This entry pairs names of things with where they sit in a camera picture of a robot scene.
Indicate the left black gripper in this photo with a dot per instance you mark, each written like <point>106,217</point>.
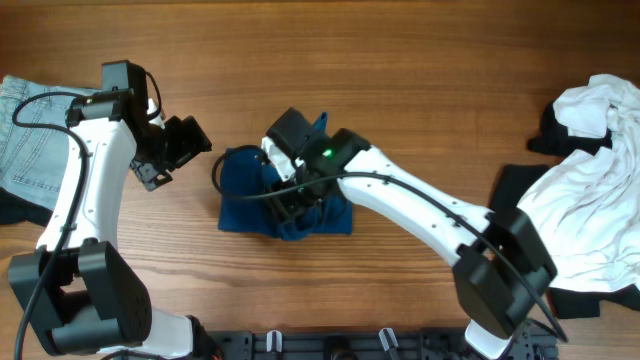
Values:
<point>190,140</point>

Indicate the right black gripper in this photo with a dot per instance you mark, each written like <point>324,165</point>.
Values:
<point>286,200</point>

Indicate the blue t-shirt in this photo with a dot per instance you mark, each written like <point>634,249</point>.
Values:
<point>238,177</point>

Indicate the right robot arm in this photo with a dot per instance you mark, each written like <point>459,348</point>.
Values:
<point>500,265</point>

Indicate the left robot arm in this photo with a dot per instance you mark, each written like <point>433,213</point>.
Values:
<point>78,295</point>

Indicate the folded light denim shorts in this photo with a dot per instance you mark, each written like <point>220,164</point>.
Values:
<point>33,161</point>

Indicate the dark garment under shorts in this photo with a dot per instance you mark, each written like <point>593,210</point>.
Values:
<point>15,210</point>

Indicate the black garment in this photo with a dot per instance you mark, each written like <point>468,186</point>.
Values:
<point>514,180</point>

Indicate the white garment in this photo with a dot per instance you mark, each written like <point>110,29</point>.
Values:
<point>586,209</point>

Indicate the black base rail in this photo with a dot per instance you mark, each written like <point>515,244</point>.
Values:
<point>385,344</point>

